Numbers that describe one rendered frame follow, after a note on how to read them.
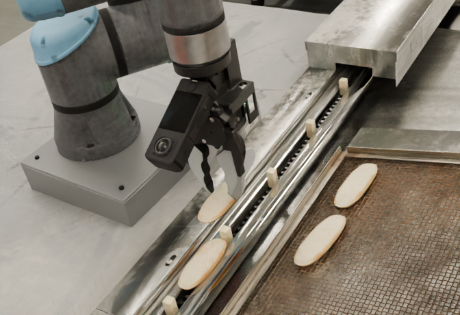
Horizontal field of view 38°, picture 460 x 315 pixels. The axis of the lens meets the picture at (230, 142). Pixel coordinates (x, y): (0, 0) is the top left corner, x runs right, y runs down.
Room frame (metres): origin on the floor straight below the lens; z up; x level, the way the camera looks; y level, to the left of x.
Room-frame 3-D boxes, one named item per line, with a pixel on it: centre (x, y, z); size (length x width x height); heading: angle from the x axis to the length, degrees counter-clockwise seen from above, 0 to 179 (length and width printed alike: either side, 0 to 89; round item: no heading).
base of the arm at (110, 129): (1.00, 0.22, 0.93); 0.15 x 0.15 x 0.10
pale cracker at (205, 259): (0.66, 0.07, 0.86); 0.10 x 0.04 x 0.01; 142
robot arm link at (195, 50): (0.72, 0.02, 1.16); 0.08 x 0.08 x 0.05
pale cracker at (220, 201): (0.70, 0.03, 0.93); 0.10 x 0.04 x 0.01; 142
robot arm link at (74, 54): (1.00, 0.22, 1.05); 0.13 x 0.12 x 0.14; 104
